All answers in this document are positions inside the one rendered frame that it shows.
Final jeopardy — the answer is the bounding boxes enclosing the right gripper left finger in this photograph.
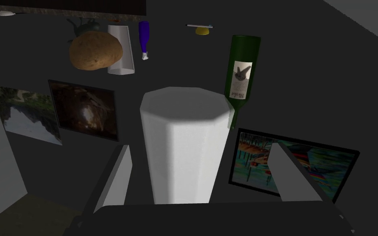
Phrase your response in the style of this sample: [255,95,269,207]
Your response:
[82,145,133,215]

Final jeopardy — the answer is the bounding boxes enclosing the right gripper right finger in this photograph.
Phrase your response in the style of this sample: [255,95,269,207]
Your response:
[267,142,335,206]

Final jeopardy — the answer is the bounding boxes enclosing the colourful framed picture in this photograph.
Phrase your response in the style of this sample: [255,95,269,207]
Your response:
[228,128,361,204]

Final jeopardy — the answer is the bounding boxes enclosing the large white cup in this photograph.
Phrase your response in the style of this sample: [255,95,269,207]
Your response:
[139,86,235,205]

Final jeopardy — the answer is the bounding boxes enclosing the dark brown framed picture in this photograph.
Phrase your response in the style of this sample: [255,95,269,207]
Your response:
[48,79,119,143]

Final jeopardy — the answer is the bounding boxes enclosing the landscape picture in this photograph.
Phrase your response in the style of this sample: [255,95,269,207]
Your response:
[0,83,63,146]

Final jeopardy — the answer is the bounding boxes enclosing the green wine bottle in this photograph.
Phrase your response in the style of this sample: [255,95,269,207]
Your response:
[224,34,262,130]

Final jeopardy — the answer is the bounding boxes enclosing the small white cup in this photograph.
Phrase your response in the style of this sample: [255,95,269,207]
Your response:
[107,25,135,76]

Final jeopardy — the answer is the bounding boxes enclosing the brown potato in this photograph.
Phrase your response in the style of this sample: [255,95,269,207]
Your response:
[69,31,124,71]

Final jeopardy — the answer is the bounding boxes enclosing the blue bottle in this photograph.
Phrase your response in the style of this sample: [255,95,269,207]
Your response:
[138,21,150,61]

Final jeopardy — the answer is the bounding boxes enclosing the dark green kettle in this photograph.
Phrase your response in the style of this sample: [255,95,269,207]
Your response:
[66,18,101,43]

